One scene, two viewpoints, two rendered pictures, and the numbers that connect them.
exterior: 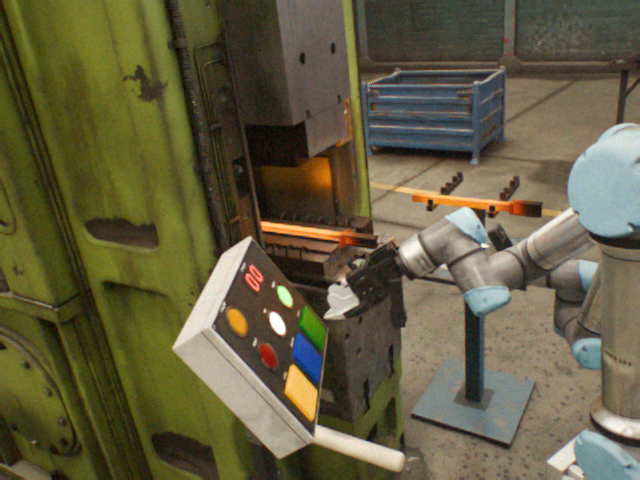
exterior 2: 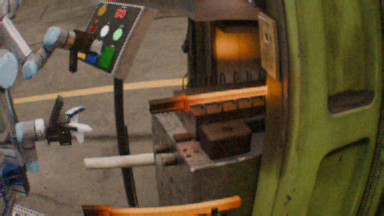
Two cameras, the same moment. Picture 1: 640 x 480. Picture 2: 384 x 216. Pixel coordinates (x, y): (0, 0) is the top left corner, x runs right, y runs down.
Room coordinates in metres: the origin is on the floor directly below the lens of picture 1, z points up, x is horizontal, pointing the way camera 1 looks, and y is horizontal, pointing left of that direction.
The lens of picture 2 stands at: (2.59, -1.45, 1.82)
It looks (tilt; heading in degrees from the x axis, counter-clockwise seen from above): 25 degrees down; 129
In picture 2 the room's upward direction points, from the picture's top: straight up
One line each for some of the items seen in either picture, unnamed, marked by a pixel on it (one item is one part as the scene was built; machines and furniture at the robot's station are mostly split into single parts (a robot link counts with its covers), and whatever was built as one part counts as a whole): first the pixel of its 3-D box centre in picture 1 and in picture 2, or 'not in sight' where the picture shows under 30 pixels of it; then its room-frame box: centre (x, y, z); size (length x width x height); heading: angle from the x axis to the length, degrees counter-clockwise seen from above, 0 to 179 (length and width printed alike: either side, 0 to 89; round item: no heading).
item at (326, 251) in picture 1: (279, 244); (252, 101); (1.55, 0.12, 0.96); 0.42 x 0.20 x 0.09; 57
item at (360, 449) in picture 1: (321, 436); (132, 161); (1.10, 0.06, 0.62); 0.44 x 0.05 x 0.05; 57
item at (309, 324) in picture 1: (311, 329); (107, 57); (1.00, 0.04, 1.01); 0.07 x 0.05 x 0.07; 172
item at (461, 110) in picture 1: (433, 111); not in sight; (5.51, -1.26, 0.36); 1.20 x 0.80 x 0.72; 53
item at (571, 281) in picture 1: (574, 277); (26, 132); (1.13, -0.58, 0.97); 0.11 x 0.08 x 0.09; 57
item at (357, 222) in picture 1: (351, 229); (227, 139); (1.62, -0.10, 0.95); 0.12 x 0.08 x 0.06; 57
